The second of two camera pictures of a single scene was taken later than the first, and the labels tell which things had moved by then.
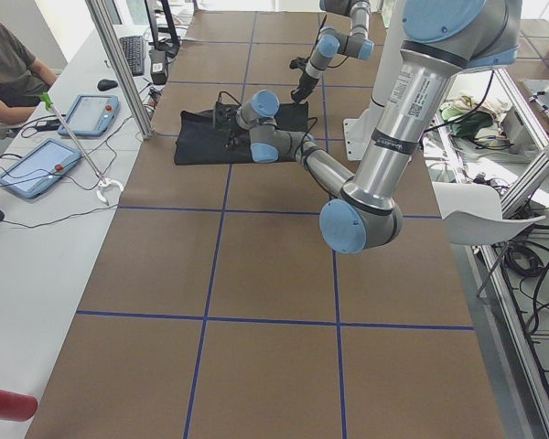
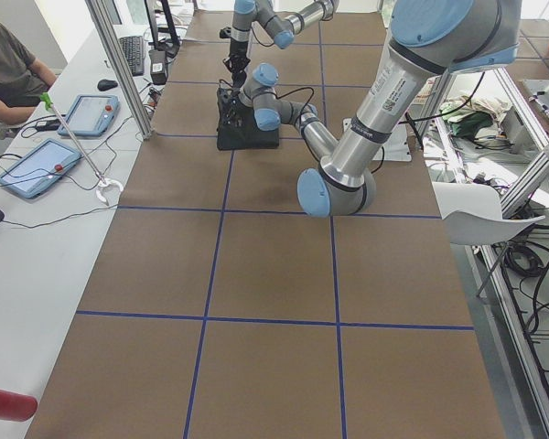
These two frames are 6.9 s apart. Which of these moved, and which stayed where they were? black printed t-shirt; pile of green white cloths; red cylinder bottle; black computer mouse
Moved: black printed t-shirt
Stayed: pile of green white cloths; red cylinder bottle; black computer mouse
